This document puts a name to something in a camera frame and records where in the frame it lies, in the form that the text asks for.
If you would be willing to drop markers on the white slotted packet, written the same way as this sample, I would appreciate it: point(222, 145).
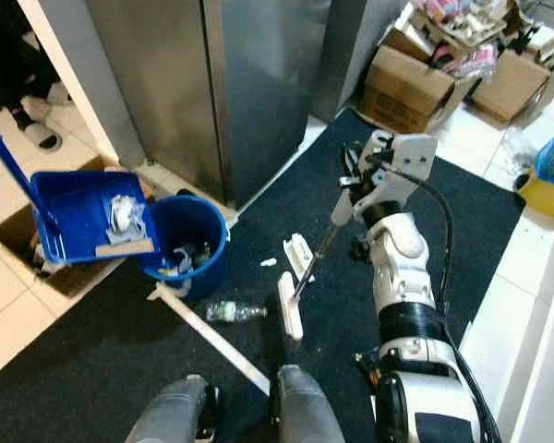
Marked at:
point(298, 257)

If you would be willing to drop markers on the tiny white scrap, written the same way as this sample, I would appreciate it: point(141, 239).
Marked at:
point(268, 262)

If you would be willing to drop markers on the yellow bin blue lid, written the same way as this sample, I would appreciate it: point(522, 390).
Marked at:
point(549, 180)

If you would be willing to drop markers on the grey robot right leg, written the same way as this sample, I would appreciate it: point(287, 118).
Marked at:
point(309, 411)

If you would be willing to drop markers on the flat brown cardboard piece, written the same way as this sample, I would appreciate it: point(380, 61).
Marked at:
point(125, 247)

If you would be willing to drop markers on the blue plastic bucket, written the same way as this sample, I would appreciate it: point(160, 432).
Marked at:
point(203, 245)

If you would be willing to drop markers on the empty clear water bottle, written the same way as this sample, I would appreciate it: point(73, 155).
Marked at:
point(235, 312)

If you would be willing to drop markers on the grey robot left leg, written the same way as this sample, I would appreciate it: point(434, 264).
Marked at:
point(175, 411)

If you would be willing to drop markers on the white black slipper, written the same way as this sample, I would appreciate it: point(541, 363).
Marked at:
point(39, 134)

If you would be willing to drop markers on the grey robot leg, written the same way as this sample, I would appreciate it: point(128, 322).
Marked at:
point(175, 411)
point(309, 411)

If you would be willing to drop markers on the black floor mat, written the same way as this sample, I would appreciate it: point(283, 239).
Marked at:
point(369, 332)

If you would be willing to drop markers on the open cardboard box with goods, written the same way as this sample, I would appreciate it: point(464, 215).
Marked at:
point(512, 88)

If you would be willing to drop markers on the stainless steel fridge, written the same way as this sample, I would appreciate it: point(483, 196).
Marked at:
point(212, 83)

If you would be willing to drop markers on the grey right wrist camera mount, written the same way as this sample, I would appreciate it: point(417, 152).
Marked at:
point(408, 166)

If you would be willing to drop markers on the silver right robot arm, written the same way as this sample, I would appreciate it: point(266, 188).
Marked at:
point(411, 277)

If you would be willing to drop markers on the white tape strip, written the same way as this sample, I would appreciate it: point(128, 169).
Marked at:
point(212, 341)

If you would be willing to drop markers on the flat open cardboard box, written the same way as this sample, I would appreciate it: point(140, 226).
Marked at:
point(14, 231)

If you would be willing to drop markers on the small black clip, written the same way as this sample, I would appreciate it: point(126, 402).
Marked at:
point(358, 249)

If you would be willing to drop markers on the large closed cardboard box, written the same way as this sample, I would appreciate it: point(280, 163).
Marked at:
point(402, 92)

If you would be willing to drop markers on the crumpled white plastic trash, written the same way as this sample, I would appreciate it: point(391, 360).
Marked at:
point(126, 217)

